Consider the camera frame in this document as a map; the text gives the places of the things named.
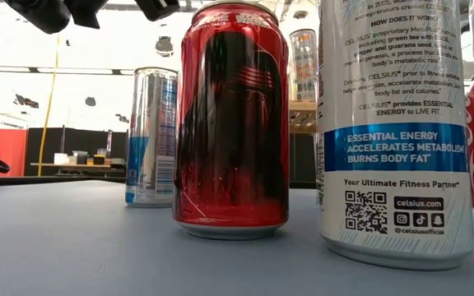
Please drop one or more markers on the black cup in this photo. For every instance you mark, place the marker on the black cup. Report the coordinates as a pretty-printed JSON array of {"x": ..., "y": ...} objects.
[{"x": 81, "y": 157}]

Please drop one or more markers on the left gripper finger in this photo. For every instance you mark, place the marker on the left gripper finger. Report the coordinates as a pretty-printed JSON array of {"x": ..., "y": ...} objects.
[
  {"x": 86, "y": 12},
  {"x": 156, "y": 8}
]

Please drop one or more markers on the round dark wall fixture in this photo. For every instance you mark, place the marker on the round dark wall fixture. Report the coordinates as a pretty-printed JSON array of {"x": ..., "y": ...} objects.
[{"x": 90, "y": 101}]

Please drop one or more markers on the wooden desk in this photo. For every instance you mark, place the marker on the wooden desk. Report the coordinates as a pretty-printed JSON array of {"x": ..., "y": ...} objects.
[{"x": 76, "y": 165}]

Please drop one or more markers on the dark wall-mounted device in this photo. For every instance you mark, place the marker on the dark wall-mounted device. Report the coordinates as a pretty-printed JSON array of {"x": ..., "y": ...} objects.
[{"x": 27, "y": 102}]

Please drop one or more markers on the red partition panel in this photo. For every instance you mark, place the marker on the red partition panel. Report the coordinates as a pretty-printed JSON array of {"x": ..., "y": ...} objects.
[{"x": 2, "y": 152}]

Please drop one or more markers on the wooden slatted shelf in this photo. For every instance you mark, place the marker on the wooden slatted shelf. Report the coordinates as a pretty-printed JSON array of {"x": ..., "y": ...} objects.
[{"x": 303, "y": 107}]

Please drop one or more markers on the small dark wall fixture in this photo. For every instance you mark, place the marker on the small dark wall fixture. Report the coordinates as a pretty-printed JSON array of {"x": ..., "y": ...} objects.
[{"x": 122, "y": 118}]

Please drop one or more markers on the yellow black box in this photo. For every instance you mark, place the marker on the yellow black box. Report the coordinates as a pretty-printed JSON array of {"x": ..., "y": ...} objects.
[{"x": 99, "y": 159}]

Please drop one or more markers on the slim can white blue lid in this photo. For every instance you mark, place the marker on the slim can white blue lid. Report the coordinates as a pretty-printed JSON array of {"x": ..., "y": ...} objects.
[{"x": 150, "y": 135}]

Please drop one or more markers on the red Star Wars cola can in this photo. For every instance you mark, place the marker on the red Star Wars cola can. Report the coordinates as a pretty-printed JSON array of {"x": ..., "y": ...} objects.
[{"x": 233, "y": 123}]

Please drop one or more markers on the white Celsius can yellow band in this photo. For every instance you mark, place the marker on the white Celsius can yellow band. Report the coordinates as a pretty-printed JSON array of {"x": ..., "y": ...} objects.
[{"x": 305, "y": 66}]

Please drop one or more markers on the white box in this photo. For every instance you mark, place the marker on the white box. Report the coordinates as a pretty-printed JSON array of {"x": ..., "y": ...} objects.
[{"x": 62, "y": 158}]

